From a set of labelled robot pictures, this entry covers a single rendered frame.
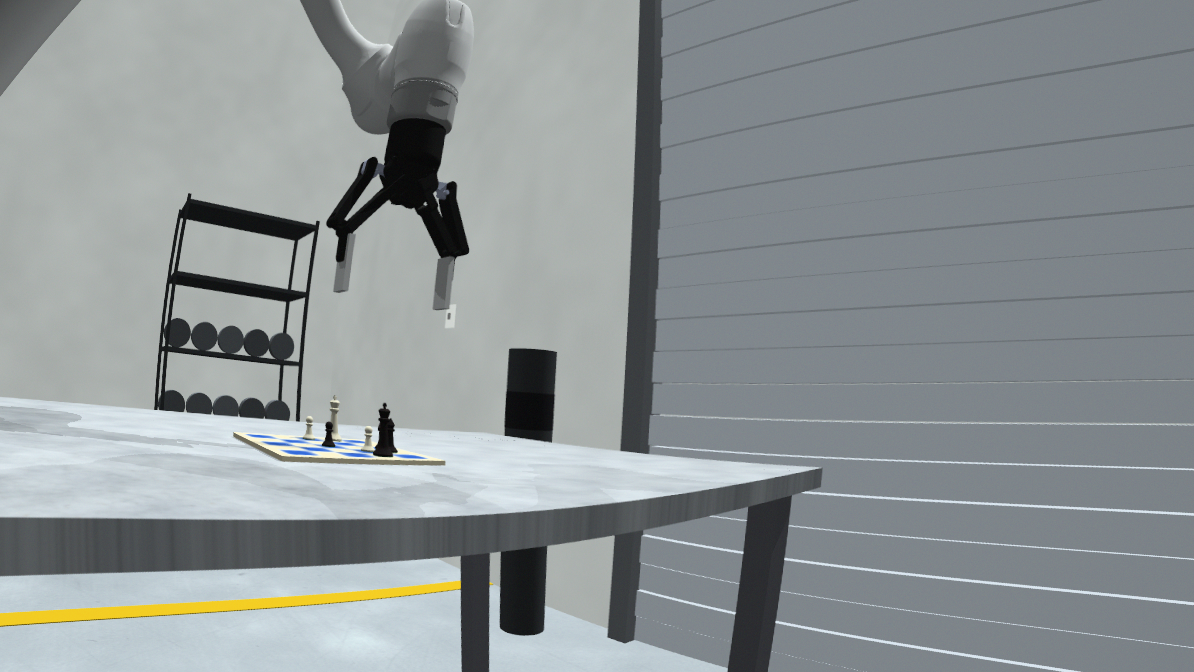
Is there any blue and cream chessboard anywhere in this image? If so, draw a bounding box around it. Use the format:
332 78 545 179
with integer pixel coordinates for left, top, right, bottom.
233 432 445 466

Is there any white chess king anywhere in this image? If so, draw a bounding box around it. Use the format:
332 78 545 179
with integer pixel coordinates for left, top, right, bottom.
330 395 341 440

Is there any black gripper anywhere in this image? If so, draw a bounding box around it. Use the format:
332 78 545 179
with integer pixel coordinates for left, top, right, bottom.
326 118 469 310

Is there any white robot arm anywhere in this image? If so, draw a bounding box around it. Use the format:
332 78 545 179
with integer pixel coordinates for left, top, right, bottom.
0 0 474 135

